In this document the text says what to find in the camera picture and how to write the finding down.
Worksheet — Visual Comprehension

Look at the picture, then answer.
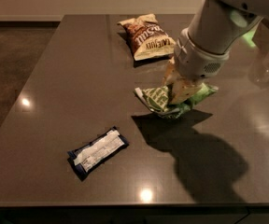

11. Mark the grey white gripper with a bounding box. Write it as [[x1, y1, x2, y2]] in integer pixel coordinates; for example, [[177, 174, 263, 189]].
[[163, 28, 229, 105]]

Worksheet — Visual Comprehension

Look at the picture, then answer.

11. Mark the blue rxbar blueberry bar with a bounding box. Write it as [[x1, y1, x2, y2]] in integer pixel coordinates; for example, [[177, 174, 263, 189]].
[[67, 127, 129, 181]]

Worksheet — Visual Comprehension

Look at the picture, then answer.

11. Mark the green jalapeno chip bag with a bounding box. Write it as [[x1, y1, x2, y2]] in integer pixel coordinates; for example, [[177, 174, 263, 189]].
[[134, 83, 219, 119]]

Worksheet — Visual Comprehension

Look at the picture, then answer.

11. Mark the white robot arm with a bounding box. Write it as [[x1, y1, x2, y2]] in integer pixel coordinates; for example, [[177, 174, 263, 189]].
[[163, 0, 269, 105]]

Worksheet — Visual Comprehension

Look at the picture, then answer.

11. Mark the brown chip bag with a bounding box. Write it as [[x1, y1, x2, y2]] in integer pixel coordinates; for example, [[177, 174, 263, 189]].
[[118, 14, 176, 61]]

